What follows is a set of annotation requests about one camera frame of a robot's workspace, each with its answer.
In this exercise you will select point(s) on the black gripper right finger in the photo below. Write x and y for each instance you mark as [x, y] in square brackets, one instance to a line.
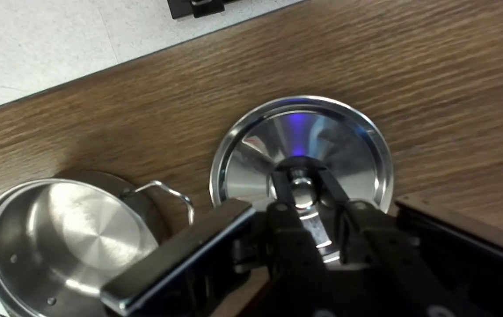
[375, 257]

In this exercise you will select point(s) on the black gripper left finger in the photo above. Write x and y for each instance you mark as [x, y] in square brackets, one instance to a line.
[289, 247]

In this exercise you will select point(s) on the steel pot lid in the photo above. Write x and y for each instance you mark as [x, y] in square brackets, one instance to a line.
[346, 152]

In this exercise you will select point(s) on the black object at top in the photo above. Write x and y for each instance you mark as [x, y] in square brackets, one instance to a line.
[182, 6]

